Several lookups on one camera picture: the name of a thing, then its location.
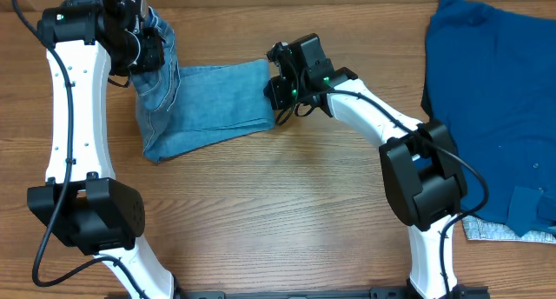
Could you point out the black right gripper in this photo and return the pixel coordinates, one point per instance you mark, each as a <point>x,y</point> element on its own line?
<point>274,92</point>

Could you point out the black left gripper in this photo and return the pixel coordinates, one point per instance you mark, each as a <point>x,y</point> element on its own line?
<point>153,52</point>

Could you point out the light blue jeans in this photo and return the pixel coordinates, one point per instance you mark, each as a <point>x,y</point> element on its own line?
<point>181,109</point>

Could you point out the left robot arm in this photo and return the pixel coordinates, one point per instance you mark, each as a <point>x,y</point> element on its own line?
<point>90,43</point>

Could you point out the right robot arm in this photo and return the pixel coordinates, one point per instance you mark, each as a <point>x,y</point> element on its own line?
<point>423,180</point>

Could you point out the dark blue shirt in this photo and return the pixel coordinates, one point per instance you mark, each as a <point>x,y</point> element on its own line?
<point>490,78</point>

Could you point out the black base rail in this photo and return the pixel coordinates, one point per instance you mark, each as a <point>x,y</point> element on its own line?
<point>304,294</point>

